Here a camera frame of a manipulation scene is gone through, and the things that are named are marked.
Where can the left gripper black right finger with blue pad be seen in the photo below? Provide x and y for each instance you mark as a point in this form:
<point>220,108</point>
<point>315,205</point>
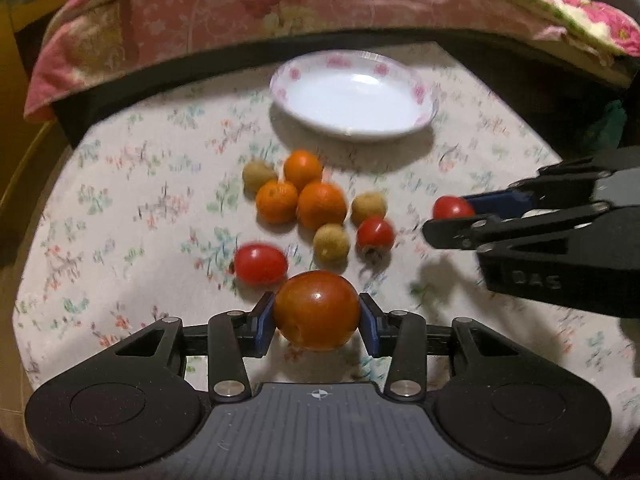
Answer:
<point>408,340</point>

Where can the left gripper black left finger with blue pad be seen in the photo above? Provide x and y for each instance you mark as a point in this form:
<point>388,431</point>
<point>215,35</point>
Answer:
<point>226,340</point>

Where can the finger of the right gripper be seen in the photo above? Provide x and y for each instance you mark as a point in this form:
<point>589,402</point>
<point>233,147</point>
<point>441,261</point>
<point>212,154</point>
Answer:
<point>549,191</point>
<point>470,233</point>

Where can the yellow wooden cabinet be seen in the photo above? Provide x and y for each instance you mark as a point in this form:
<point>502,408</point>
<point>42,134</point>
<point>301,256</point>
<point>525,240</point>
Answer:
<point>18,137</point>

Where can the white floral plate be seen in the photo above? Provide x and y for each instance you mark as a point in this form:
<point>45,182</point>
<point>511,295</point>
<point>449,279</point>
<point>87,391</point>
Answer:
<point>355,95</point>

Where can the green floral blanket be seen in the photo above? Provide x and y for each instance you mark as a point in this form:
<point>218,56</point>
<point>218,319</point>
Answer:
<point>598,24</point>

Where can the large orange tangerine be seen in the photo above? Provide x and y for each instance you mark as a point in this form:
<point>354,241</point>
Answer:
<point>321,203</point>

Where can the floral tablecloth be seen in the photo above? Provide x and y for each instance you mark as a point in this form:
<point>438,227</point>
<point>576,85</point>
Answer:
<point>145,218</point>

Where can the green object at right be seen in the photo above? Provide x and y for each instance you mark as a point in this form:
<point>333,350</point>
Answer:
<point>607,131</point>

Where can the pink floral quilt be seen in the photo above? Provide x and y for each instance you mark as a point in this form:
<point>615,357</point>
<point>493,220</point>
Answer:
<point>90,42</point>

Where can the round cherry tomato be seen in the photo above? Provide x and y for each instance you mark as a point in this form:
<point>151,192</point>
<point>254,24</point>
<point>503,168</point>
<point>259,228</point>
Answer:
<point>375,233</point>

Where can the brown longan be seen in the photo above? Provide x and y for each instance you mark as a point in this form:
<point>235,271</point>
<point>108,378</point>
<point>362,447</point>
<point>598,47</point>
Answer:
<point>256,174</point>
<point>367,205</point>
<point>331,243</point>

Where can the oval cherry tomato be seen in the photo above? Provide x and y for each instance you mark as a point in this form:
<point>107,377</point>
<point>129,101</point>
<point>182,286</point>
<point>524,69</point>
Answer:
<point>260,264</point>

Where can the large red tomato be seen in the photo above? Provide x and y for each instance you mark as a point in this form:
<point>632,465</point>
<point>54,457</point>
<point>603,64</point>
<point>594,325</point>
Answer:
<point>317,311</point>

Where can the small cherry tomato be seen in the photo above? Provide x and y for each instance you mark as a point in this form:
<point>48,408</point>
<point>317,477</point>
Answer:
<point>450,207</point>

